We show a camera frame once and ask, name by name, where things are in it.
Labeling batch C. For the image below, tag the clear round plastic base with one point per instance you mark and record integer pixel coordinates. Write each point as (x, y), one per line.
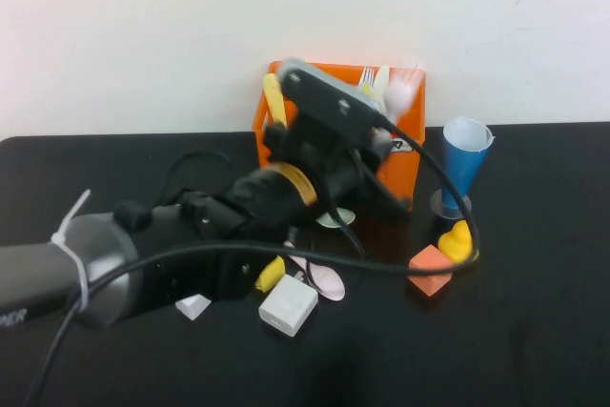
(436, 204)

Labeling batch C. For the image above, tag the orange plastic cutlery crate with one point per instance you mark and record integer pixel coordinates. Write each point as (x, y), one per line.
(400, 178)

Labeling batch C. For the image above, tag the pale green plastic spoon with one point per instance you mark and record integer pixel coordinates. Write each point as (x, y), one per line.
(345, 216)

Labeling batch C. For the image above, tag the white zip tie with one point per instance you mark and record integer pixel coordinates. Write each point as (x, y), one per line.
(71, 245)

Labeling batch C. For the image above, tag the yellow plastic spoon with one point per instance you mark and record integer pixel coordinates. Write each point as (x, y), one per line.
(274, 97)

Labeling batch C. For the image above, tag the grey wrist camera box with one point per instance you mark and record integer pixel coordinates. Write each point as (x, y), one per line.
(329, 92)

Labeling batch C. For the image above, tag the blue paper cone cup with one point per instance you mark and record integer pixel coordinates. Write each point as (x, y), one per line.
(472, 154)

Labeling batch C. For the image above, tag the white plastic knife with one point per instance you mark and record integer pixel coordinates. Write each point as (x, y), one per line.
(381, 80)

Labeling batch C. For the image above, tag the yellow tape wrist band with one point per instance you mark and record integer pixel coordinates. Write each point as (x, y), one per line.
(298, 183)

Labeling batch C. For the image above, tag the white foam cube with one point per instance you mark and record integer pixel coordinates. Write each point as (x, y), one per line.
(193, 307)

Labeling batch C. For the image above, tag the white paper label sticker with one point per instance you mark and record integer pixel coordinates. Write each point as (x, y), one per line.
(402, 145)

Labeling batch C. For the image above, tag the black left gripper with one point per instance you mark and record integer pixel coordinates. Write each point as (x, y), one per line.
(329, 164)

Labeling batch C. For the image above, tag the yellow foam cube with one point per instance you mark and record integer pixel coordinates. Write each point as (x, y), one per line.
(271, 273)

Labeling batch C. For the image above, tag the orange foam cube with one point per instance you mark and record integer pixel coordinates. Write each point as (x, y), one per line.
(429, 285)

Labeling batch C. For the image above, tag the white usb charger block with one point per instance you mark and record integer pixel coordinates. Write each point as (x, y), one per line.
(288, 307)

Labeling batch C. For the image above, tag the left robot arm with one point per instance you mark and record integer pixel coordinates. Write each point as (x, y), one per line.
(95, 254)

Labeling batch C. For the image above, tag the yellow rubber duck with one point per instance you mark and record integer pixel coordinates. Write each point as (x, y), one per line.
(453, 242)

